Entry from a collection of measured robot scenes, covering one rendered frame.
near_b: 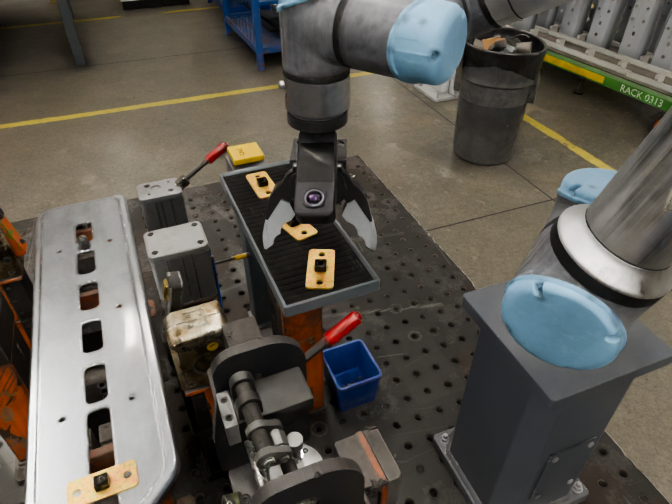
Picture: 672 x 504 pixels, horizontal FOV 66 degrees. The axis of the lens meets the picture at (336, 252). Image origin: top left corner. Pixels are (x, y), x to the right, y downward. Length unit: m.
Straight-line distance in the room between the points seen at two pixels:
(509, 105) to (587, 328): 2.82
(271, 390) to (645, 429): 1.78
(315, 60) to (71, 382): 0.59
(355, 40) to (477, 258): 2.21
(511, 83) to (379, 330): 2.18
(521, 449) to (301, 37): 0.64
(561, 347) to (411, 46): 0.32
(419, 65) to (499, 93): 2.74
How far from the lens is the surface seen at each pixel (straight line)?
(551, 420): 0.80
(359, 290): 0.71
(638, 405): 2.28
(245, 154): 1.03
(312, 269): 0.73
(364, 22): 0.53
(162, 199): 1.14
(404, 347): 1.25
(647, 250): 0.51
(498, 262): 2.67
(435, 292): 1.40
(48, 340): 0.97
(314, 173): 0.59
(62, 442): 0.83
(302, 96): 0.59
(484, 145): 3.39
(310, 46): 0.57
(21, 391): 1.06
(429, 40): 0.50
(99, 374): 0.90
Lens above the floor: 1.64
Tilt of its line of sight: 39 degrees down
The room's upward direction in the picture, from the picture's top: straight up
